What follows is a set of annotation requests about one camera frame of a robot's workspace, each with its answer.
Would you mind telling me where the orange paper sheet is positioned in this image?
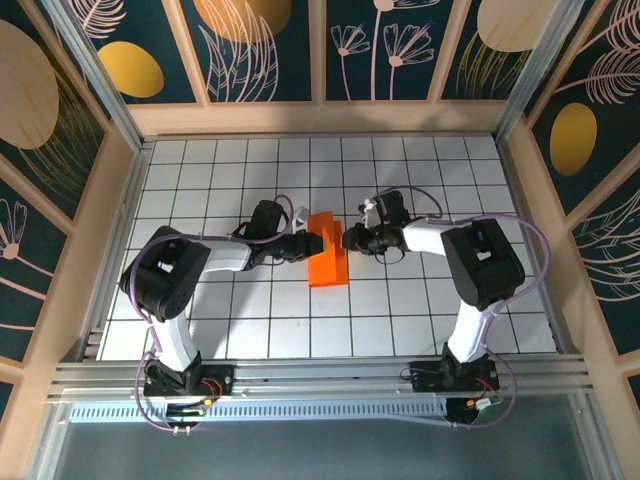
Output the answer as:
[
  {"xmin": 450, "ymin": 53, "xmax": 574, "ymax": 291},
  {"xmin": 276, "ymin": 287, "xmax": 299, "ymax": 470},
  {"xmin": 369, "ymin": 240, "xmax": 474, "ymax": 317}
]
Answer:
[{"xmin": 307, "ymin": 210, "xmax": 350, "ymax": 289}]

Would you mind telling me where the aluminium side rail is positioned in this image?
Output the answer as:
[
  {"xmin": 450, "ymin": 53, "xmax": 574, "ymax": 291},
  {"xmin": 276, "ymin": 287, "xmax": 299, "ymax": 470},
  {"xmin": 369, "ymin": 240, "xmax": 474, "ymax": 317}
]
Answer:
[
  {"xmin": 494, "ymin": 138, "xmax": 574, "ymax": 355},
  {"xmin": 74, "ymin": 139, "xmax": 156, "ymax": 361}
]

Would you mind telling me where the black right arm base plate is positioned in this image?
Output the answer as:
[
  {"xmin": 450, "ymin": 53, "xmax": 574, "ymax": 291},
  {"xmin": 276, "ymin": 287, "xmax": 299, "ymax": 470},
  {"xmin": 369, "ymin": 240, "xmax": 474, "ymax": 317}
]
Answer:
[{"xmin": 409, "ymin": 360, "xmax": 500, "ymax": 394}]

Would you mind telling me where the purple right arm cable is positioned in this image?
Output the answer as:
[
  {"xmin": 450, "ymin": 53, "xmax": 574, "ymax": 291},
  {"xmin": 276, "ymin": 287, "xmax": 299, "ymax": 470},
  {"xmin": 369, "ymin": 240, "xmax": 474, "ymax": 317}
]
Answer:
[{"xmin": 369, "ymin": 186, "xmax": 553, "ymax": 431}]

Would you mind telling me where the grey slotted cable duct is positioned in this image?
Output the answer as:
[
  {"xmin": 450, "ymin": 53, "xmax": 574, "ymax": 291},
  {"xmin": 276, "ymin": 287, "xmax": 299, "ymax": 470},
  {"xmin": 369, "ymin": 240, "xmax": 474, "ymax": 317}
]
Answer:
[{"xmin": 68, "ymin": 399, "xmax": 451, "ymax": 426}]

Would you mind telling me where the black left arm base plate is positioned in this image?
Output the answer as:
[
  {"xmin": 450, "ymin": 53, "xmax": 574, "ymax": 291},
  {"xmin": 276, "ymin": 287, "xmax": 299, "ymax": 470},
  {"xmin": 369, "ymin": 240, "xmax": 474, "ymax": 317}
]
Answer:
[{"xmin": 143, "ymin": 363, "xmax": 236, "ymax": 397}]

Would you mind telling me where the aluminium corner post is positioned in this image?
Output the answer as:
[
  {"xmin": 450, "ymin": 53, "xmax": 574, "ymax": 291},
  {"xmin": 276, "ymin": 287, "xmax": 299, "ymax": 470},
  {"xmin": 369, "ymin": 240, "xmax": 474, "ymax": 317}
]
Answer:
[
  {"xmin": 39, "ymin": 0, "xmax": 151, "ymax": 154},
  {"xmin": 492, "ymin": 0, "xmax": 599, "ymax": 144}
]

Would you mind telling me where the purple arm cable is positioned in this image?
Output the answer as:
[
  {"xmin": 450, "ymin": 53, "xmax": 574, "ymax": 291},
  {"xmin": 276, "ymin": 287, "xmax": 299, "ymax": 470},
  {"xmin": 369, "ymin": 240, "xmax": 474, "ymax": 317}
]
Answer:
[
  {"xmin": 369, "ymin": 186, "xmax": 553, "ymax": 431},
  {"xmin": 121, "ymin": 193, "xmax": 296, "ymax": 435}
]

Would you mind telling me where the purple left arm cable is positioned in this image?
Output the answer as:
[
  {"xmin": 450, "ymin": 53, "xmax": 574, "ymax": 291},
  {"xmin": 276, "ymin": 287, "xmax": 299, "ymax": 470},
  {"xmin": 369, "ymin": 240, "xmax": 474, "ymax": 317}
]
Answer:
[{"xmin": 121, "ymin": 193, "xmax": 296, "ymax": 435}]

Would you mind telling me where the long aluminium frame rail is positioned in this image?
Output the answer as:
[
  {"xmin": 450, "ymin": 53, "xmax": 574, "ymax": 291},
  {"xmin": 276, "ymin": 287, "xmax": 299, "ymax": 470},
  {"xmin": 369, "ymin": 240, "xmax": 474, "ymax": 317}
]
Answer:
[{"xmin": 47, "ymin": 353, "xmax": 596, "ymax": 401}]

